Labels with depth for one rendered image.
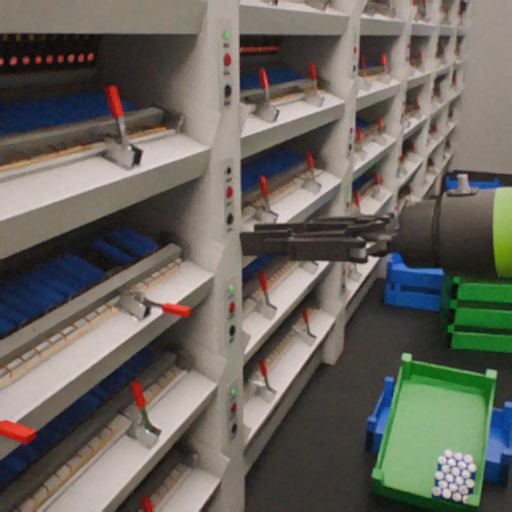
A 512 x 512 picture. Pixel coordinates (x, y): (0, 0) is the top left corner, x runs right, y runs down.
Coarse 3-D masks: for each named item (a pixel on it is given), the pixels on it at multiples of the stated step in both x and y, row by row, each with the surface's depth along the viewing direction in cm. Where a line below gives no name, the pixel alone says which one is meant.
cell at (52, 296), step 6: (24, 276) 73; (30, 276) 73; (24, 282) 72; (30, 282) 72; (36, 282) 72; (42, 282) 73; (30, 288) 72; (36, 288) 72; (42, 288) 72; (48, 288) 72; (42, 294) 72; (48, 294) 72; (54, 294) 72; (60, 294) 72; (48, 300) 71; (54, 300) 71; (60, 300) 71
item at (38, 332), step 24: (144, 264) 83; (168, 264) 89; (96, 288) 75; (72, 312) 69; (96, 312) 73; (24, 336) 63; (48, 336) 67; (0, 360) 60; (24, 360) 62; (0, 384) 59
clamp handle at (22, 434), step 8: (0, 424) 52; (8, 424) 52; (16, 424) 52; (0, 432) 51; (8, 432) 51; (16, 432) 51; (24, 432) 51; (32, 432) 51; (16, 440) 51; (24, 440) 50
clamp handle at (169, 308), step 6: (144, 294) 76; (138, 300) 76; (144, 300) 76; (150, 306) 75; (156, 306) 75; (162, 306) 75; (168, 306) 74; (174, 306) 74; (180, 306) 74; (168, 312) 74; (174, 312) 74; (180, 312) 74; (186, 312) 73
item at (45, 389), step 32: (128, 224) 96; (160, 224) 93; (192, 256) 93; (160, 288) 84; (192, 288) 87; (96, 320) 73; (128, 320) 75; (160, 320) 80; (64, 352) 67; (96, 352) 69; (128, 352) 75; (32, 384) 61; (64, 384) 63; (0, 416) 57; (32, 416) 59; (0, 448) 57
